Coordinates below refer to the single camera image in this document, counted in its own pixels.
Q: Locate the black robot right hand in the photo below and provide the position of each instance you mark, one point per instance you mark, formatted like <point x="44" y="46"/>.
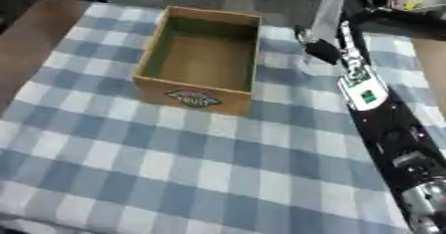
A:
<point x="323" y="50"/>

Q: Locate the clear plastic bottle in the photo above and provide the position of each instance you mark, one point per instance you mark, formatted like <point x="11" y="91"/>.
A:
<point x="328" y="15"/>

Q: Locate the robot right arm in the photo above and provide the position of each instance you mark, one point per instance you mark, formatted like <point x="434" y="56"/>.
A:
<point x="388" y="125"/>

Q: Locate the tan cardboard box green inside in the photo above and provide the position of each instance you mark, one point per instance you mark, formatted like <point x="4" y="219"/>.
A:
<point x="197" y="65"/>

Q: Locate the black tripod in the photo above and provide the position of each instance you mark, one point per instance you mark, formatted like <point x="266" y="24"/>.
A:
<point x="395" y="19"/>

